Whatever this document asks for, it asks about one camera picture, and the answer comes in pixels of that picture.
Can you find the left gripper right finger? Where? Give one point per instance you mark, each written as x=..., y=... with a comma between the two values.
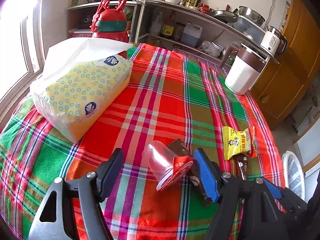
x=261, y=217

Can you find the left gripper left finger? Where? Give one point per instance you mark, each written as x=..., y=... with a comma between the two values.
x=55, y=216

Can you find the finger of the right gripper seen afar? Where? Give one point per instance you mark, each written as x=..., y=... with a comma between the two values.
x=273, y=189

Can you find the clear cup red lid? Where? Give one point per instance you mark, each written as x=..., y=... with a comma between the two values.
x=166, y=166

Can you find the white trash bin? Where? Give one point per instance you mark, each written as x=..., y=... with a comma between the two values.
x=293, y=174

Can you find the yellow snack packet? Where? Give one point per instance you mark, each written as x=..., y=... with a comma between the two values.
x=238, y=142

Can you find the wooden door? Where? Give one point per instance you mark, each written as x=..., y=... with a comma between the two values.
x=285, y=80

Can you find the white brown jug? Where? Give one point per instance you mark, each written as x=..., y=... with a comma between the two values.
x=245, y=69

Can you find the yellow tissue pack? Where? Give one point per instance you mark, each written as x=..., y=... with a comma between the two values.
x=82, y=76

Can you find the plaid tablecloth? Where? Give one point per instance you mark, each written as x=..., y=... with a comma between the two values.
x=168, y=97

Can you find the white electric kettle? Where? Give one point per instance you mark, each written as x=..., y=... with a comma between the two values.
x=273, y=41

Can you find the clear storage box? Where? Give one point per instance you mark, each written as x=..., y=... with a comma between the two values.
x=249, y=29

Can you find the steel mixing bowl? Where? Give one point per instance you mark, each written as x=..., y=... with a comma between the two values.
x=251, y=15

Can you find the white plastic jerrycan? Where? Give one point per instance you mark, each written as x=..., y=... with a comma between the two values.
x=191, y=34

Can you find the frying pan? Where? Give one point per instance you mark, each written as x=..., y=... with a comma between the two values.
x=225, y=16

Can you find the red kids water bottle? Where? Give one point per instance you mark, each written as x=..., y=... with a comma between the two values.
x=110, y=23

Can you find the yellow label vinegar bottle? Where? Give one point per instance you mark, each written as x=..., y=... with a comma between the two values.
x=168, y=27

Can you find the red lid jar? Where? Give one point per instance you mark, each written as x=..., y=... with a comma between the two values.
x=204, y=8

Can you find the metal shelf rack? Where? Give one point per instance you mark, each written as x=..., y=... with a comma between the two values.
x=178, y=26

